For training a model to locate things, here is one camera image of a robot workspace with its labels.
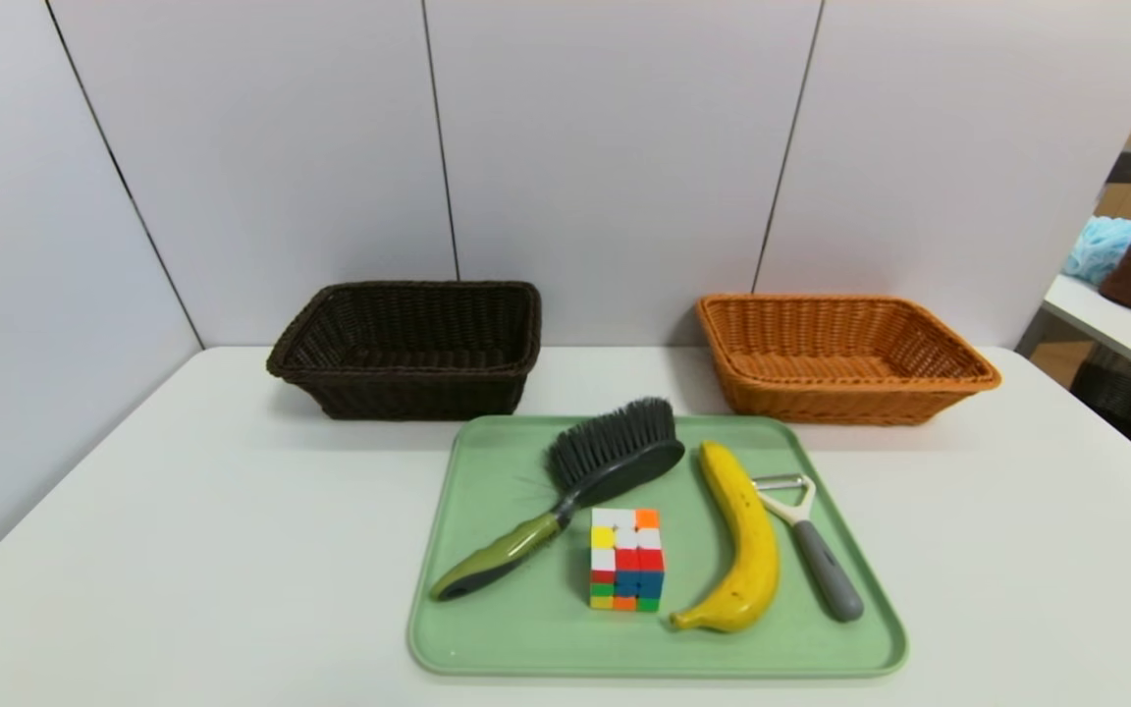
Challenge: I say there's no multicoloured puzzle cube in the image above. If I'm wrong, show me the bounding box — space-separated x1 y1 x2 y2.
589 507 667 614

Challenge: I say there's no yellow banana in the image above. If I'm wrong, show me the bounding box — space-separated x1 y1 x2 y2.
669 441 781 633

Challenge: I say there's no white peeler with grey handle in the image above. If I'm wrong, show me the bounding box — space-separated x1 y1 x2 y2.
751 473 866 624

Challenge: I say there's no dark brown wicker basket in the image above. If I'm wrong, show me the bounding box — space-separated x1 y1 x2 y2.
265 281 543 421

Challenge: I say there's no orange wicker basket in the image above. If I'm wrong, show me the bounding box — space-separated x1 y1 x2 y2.
696 293 1002 426

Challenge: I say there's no light green plastic tray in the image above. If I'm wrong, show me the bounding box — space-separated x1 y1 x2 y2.
406 413 910 680

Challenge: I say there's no light blue fluffy cloth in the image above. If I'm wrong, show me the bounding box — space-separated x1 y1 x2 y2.
1062 215 1131 286

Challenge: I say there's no grey brush with green handle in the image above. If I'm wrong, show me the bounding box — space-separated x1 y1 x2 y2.
428 397 687 603

